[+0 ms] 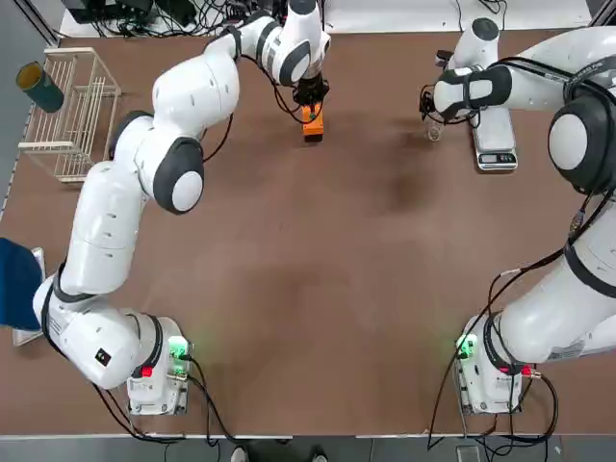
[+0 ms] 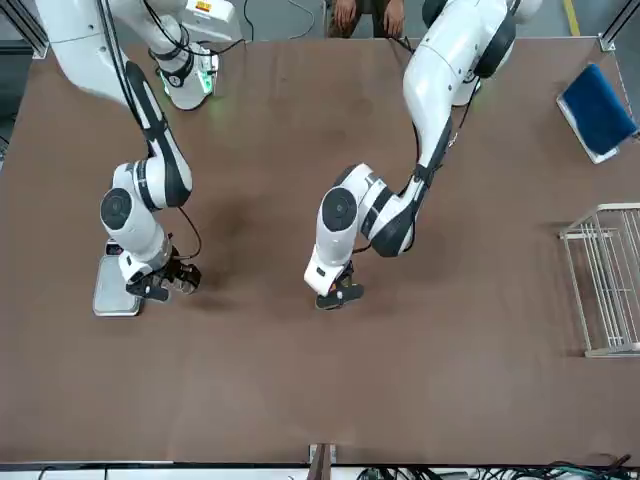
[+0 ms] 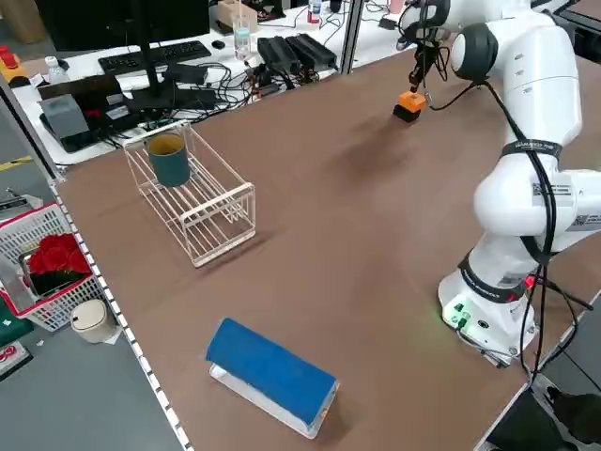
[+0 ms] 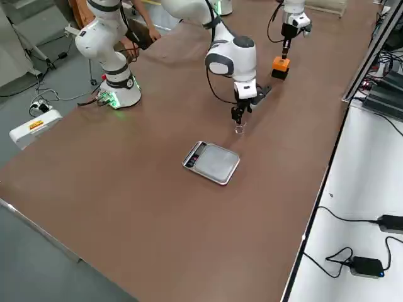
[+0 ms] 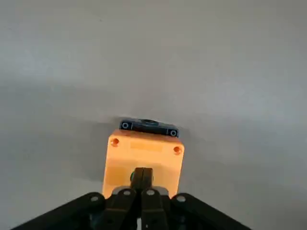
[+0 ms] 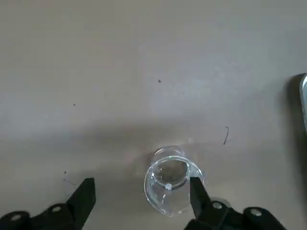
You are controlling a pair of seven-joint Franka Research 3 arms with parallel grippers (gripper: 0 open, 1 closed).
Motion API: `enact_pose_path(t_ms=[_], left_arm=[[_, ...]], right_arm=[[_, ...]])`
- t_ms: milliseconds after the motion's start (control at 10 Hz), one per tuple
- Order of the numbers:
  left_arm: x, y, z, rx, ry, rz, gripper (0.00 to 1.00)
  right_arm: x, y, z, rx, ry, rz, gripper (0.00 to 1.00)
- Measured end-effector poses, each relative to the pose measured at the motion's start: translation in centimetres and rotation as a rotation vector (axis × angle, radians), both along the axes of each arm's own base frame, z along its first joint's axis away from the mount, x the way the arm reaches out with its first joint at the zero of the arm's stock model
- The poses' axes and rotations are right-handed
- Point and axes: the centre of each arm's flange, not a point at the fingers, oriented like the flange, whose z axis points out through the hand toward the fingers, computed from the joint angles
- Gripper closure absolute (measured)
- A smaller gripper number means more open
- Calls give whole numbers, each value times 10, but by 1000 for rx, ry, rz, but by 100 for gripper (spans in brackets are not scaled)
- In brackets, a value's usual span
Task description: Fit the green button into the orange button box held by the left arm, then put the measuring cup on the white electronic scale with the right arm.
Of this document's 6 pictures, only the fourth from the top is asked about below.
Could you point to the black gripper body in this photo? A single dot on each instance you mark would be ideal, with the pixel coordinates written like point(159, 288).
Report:
point(287, 31)
point(244, 105)

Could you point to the clear measuring cup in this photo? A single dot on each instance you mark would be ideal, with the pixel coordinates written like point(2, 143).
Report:
point(240, 129)

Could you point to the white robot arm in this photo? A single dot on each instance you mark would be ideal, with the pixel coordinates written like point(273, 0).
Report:
point(233, 56)
point(294, 6)

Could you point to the white electronic scale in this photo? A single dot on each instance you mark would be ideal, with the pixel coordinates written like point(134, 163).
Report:
point(214, 163)

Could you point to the white box with warning label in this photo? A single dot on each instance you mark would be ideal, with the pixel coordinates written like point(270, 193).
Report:
point(34, 126)

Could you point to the small black power supply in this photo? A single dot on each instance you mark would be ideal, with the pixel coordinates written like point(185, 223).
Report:
point(392, 80)

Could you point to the large black power supply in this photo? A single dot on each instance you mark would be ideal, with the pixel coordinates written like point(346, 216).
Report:
point(384, 100)

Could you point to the person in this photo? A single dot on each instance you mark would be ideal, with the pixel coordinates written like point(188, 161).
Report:
point(151, 26)

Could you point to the brown board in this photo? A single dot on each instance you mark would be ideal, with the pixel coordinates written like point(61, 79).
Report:
point(141, 34)

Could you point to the grey office chair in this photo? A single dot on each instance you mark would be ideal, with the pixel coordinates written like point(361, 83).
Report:
point(70, 30)

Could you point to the black power adapter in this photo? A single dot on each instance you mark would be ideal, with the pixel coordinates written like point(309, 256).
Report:
point(392, 224)

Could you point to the white power strip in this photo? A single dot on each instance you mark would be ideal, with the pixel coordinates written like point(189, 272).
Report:
point(39, 107)

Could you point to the black adapter with blue light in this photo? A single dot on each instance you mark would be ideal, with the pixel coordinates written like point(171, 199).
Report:
point(366, 266)

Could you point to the black tripod stand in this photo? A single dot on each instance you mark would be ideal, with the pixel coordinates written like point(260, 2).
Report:
point(34, 47)

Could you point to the white cabinet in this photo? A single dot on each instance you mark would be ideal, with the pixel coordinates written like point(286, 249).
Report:
point(12, 47)

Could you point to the aluminium frame rail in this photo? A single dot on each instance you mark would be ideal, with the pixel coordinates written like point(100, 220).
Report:
point(368, 53)

